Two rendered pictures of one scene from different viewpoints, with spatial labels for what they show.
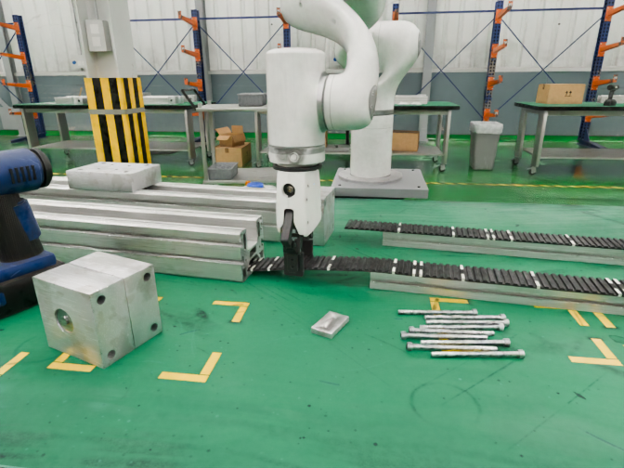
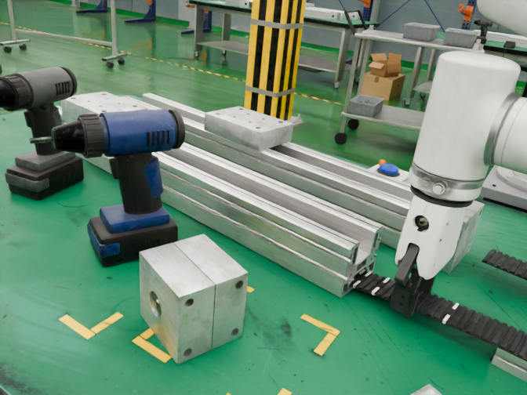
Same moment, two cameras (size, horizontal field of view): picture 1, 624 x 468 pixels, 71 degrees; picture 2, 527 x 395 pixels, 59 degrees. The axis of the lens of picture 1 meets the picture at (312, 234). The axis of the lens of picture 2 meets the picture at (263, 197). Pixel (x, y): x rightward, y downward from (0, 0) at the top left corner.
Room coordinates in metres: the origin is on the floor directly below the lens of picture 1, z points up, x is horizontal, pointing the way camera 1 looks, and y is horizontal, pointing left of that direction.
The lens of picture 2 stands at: (0.09, 0.02, 1.18)
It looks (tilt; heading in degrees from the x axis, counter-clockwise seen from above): 25 degrees down; 23
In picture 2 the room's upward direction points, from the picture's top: 6 degrees clockwise
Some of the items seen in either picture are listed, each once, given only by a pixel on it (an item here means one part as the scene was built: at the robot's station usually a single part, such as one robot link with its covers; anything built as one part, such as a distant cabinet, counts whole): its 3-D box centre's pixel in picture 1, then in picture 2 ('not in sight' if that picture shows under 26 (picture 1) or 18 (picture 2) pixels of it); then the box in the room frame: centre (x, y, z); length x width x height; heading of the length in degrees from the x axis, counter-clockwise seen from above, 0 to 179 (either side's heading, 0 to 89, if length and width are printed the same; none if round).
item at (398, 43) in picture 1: (385, 69); not in sight; (1.29, -0.21, 1.11); 0.19 x 0.12 x 0.24; 73
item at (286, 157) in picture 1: (296, 154); (444, 179); (0.66, 0.02, 0.98); 0.09 x 0.08 x 0.03; 165
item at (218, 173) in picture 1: (251, 147); (403, 85); (3.97, 0.54, 0.50); 1.03 x 0.55 x 1.01; 94
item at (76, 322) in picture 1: (109, 301); (200, 291); (0.49, 0.25, 0.83); 0.11 x 0.10 x 0.10; 153
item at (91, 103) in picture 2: not in sight; (104, 117); (0.85, 0.73, 0.87); 0.16 x 0.11 x 0.07; 75
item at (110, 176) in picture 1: (116, 182); (248, 132); (0.97, 0.44, 0.87); 0.16 x 0.11 x 0.07; 75
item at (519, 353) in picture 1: (476, 354); not in sight; (0.43, -0.19, 0.78); 0.11 x 0.01 x 0.01; 88
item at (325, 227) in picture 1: (309, 212); (443, 226); (0.87, 0.00, 0.83); 0.12 x 0.09 x 0.10; 165
